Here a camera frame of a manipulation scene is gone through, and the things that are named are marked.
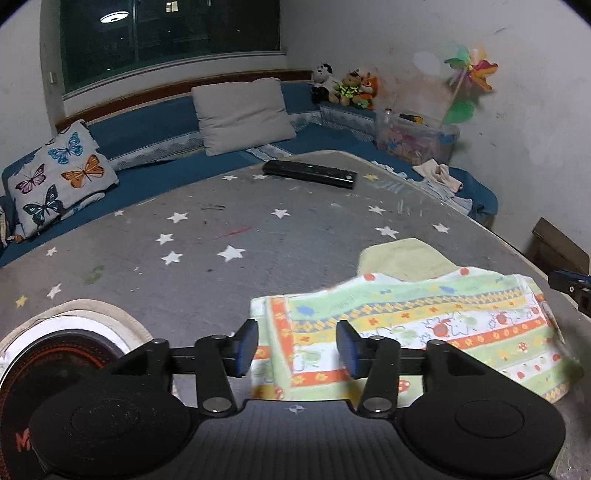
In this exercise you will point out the dark window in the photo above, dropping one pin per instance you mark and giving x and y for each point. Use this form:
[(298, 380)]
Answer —
[(171, 37)]

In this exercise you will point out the butterfly print pillow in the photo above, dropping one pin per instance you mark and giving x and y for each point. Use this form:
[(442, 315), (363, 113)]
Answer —
[(55, 177)]

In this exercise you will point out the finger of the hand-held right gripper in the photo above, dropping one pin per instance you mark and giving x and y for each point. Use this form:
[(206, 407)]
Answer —
[(571, 279)]

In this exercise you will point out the round black table stove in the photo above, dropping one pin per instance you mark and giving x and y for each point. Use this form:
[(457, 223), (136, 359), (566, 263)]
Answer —
[(46, 350)]

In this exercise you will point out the panda plush toy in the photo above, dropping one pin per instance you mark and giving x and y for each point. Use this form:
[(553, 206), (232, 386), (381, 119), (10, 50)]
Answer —
[(325, 83)]

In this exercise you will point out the striped cartoon print garment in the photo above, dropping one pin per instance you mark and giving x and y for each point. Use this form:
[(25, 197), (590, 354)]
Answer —
[(415, 323)]

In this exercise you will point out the plain grey pillow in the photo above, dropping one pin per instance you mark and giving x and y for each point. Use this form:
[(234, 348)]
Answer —
[(242, 113)]

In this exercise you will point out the clear plastic storage box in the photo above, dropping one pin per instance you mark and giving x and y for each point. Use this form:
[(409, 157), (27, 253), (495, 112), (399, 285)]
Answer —
[(415, 138)]

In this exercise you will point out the black remote control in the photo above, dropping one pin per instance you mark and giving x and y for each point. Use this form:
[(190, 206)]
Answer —
[(311, 173)]

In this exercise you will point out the orange plush fox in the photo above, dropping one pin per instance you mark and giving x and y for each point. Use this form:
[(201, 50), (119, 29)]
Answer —
[(369, 90)]

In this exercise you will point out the small white cloth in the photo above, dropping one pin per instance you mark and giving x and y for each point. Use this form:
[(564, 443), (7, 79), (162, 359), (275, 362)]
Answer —
[(438, 173)]

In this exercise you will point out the colourful pinwheel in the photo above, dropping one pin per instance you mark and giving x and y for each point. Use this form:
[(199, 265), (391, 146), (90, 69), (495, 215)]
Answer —
[(471, 71)]

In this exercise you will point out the blue bench sofa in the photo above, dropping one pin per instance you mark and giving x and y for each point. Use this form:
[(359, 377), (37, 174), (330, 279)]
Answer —
[(152, 134)]

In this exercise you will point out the cardboard box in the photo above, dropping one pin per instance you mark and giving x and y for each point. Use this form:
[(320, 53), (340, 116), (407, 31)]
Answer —
[(561, 247)]

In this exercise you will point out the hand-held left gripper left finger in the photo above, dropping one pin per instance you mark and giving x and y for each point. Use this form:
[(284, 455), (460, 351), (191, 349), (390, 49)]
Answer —
[(247, 347)]

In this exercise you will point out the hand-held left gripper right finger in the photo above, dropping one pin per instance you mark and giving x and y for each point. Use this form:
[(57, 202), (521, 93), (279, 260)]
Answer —
[(347, 348)]

